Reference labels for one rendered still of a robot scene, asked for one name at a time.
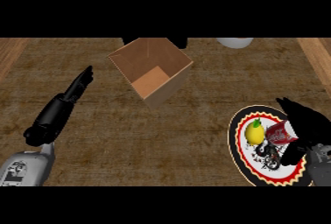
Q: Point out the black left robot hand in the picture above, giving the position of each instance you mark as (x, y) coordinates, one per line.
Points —
(53, 115)

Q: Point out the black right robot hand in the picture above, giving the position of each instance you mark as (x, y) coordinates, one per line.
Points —
(306, 125)

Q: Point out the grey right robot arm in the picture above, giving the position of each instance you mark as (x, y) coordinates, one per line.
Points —
(319, 166)

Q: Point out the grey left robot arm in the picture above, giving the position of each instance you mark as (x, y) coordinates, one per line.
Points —
(23, 169)

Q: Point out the round patterned plate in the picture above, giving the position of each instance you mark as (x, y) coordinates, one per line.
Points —
(258, 163)

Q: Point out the open cardboard box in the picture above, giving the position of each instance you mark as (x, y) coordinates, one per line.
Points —
(151, 70)

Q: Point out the yellow lemon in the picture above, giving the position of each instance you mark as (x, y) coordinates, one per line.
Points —
(254, 132)

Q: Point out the white round container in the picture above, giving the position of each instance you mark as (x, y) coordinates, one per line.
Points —
(235, 42)

